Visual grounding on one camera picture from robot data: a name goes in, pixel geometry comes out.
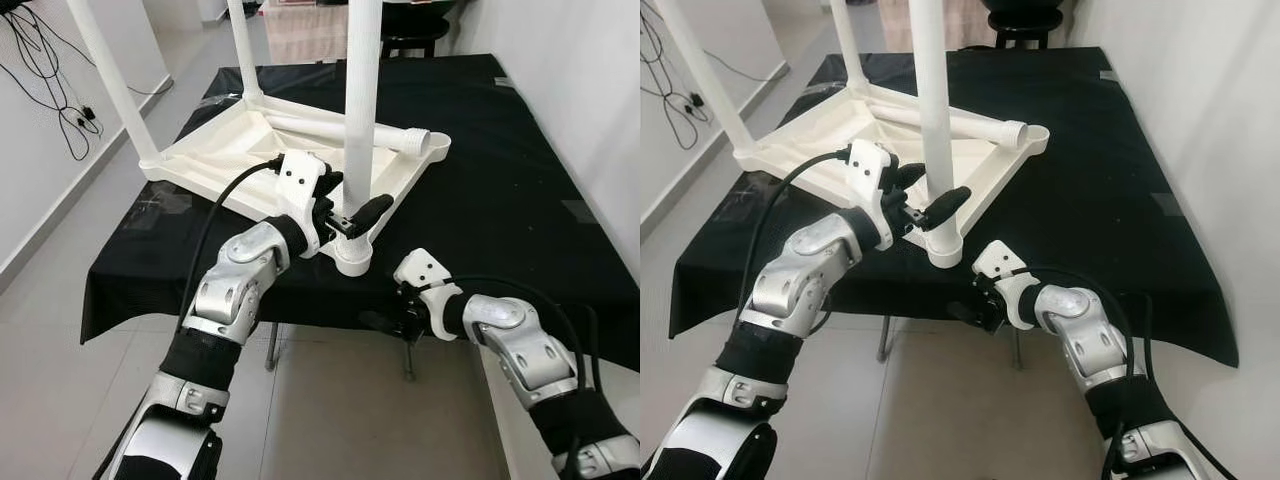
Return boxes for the long thin black wall cable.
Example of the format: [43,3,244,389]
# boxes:
[28,8,177,99]
[690,18,792,84]

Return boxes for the looped black wall cables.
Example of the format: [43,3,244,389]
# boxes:
[0,0,107,163]
[640,0,702,153]

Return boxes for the black tablecloth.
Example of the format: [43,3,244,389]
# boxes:
[78,52,641,377]
[668,45,1242,370]

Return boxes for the white plastic table top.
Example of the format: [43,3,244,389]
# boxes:
[735,82,1052,270]
[140,92,452,279]

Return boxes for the black stool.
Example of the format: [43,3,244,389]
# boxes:
[989,8,1067,50]
[380,10,452,60]

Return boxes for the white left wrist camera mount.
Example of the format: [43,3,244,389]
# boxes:
[274,151,337,260]
[844,139,902,252]

